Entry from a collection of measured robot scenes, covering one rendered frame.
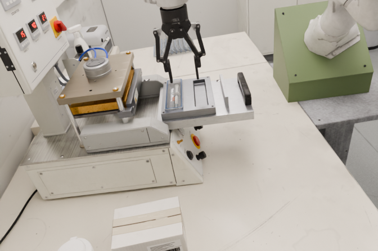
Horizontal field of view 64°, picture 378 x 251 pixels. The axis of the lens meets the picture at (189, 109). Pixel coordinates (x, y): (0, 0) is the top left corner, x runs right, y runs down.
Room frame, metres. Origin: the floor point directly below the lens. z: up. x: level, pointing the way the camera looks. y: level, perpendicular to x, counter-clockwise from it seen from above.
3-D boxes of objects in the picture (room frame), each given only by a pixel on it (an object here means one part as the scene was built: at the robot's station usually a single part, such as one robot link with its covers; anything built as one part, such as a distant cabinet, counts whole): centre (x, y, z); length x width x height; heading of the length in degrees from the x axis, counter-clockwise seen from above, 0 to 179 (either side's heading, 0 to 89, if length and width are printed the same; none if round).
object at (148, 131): (0.72, 0.20, 0.97); 0.25 x 0.05 x 0.07; 86
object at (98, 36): (1.84, 0.55, 0.88); 0.25 x 0.20 x 0.17; 84
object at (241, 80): (0.83, -0.19, 0.99); 0.15 x 0.02 x 0.04; 176
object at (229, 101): (0.84, -0.05, 0.97); 0.30 x 0.22 x 0.08; 86
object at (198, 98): (0.85, 0.00, 0.98); 0.20 x 0.17 x 0.03; 176
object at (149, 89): (1.00, 0.17, 0.97); 0.26 x 0.05 x 0.07; 86
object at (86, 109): (0.87, 0.26, 1.07); 0.22 x 0.17 x 0.10; 176
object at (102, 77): (0.88, 0.29, 1.08); 0.31 x 0.24 x 0.13; 176
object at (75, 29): (1.67, 0.55, 0.92); 0.09 x 0.08 x 0.25; 138
